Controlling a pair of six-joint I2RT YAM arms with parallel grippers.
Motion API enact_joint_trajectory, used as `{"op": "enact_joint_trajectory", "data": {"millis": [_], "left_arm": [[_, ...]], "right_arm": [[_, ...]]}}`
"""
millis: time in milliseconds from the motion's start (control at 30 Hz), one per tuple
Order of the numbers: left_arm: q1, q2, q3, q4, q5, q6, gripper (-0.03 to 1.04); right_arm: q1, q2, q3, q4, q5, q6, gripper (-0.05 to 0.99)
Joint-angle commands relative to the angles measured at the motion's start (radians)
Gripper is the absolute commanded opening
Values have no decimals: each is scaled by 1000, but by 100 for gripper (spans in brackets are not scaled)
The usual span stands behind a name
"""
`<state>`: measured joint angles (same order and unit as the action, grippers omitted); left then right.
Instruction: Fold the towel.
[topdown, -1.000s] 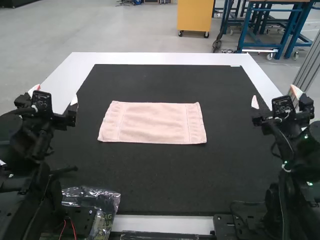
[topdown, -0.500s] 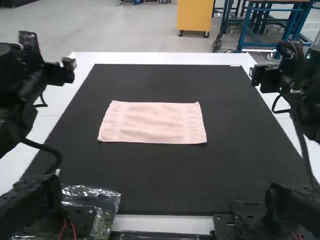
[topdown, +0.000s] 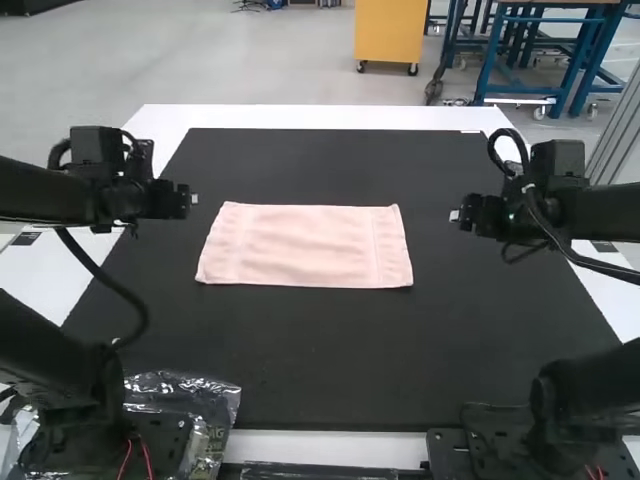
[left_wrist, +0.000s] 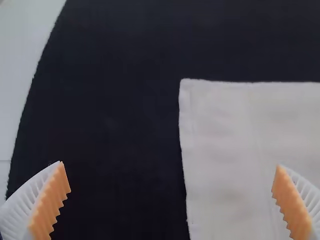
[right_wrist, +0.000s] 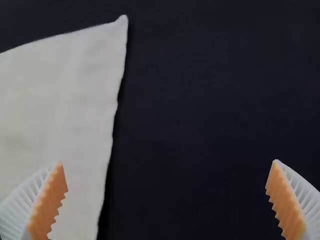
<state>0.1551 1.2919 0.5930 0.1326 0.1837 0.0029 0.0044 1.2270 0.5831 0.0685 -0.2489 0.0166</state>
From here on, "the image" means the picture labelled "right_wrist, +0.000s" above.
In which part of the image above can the pale towel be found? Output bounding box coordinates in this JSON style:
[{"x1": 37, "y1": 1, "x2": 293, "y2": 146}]
[{"x1": 0, "y1": 14, "x2": 129, "y2": 240}]

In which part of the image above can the black mat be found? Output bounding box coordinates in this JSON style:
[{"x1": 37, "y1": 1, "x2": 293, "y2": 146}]
[{"x1": 0, "y1": 0, "x2": 320, "y2": 240}]

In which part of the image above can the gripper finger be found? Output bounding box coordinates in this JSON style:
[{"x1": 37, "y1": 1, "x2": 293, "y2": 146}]
[
  {"x1": 265, "y1": 158, "x2": 320, "y2": 240},
  {"x1": 0, "y1": 161, "x2": 69, "y2": 240}
]

